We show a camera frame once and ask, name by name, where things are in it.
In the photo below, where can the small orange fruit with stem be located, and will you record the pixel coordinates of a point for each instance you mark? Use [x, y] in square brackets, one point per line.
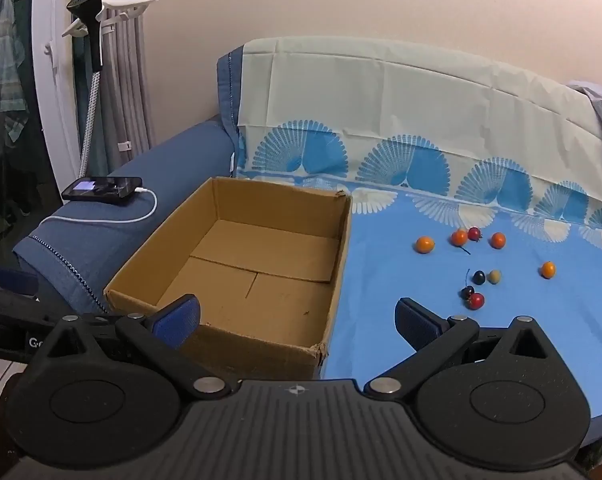
[459, 237]

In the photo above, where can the bright red cherry tomato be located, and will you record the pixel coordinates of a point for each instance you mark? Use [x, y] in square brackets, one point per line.
[476, 301]

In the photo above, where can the small white clip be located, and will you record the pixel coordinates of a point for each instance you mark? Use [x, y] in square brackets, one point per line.
[124, 145]

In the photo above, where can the blue fan-print cloth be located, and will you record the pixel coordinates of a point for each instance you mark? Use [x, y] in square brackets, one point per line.
[431, 110]

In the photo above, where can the plaid hanging garment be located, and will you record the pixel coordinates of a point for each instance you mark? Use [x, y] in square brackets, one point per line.
[6, 60]

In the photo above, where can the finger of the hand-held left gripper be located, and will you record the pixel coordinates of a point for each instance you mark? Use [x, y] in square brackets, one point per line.
[11, 280]

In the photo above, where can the white plastic hanger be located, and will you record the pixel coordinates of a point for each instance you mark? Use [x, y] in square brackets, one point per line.
[131, 5]

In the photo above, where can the black smartphone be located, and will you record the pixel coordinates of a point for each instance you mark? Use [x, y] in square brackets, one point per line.
[101, 189]

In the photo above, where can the brown cardboard box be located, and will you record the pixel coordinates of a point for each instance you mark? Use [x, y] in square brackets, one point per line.
[261, 260]

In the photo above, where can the black garment steamer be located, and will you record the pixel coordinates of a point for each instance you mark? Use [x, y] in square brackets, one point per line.
[97, 45]

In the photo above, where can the pale yellow fruit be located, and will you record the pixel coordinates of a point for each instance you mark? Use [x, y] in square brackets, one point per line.
[495, 276]

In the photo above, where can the dark red cherry tomato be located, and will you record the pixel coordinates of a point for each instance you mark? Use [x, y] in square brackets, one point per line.
[474, 233]

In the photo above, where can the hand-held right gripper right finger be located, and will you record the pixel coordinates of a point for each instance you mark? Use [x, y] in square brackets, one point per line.
[416, 321]

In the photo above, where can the white curved frame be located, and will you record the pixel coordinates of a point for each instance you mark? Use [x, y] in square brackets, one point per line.
[56, 100]

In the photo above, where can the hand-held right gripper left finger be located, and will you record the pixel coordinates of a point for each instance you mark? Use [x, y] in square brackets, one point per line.
[176, 321]

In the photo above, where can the dark purple cherry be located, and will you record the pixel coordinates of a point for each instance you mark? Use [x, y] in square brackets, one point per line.
[466, 292]
[479, 277]

